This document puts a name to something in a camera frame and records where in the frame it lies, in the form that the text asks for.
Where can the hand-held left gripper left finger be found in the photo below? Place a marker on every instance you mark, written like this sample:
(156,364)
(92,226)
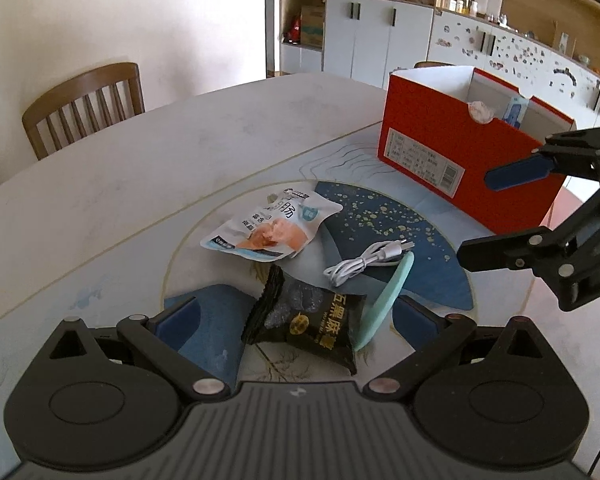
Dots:
(180,322)

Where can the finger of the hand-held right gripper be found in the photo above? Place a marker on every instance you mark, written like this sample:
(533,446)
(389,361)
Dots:
(505,252)
(520,172)

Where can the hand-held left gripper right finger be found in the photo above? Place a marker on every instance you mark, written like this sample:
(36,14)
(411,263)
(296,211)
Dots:
(420,322)

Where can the red cardboard box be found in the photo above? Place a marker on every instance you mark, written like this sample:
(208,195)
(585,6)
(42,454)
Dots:
(430,125)

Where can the black snack packet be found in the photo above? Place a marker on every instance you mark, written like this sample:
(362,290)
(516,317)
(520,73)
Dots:
(305,320)

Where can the grey desktop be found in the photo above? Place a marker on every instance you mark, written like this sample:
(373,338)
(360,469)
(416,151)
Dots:
(180,135)

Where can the mint green curved plastic item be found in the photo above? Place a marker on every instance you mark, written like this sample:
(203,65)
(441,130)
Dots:
(385,300)

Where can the clear blue packet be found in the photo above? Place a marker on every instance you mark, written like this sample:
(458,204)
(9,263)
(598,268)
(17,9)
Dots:
(515,110)

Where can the crumpled white wrapper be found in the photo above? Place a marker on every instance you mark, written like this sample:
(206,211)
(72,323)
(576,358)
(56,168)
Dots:
(479,111)

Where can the white sticker-covered sideboard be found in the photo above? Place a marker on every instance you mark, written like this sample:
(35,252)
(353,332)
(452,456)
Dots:
(520,55)

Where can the white snack packet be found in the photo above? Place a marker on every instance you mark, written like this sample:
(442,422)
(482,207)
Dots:
(275,225)

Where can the dark wooden slat-back chair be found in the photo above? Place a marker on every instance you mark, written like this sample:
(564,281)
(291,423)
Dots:
(80,85)
(432,64)

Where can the white container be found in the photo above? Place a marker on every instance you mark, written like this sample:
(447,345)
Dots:
(490,1)

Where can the tall white cabinet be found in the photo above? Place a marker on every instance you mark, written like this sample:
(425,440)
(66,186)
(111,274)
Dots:
(375,40)

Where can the brown cardboard box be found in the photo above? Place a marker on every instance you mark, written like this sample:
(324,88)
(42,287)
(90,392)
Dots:
(312,25)

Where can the red toy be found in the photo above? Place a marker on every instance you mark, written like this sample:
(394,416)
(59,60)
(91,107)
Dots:
(292,30)

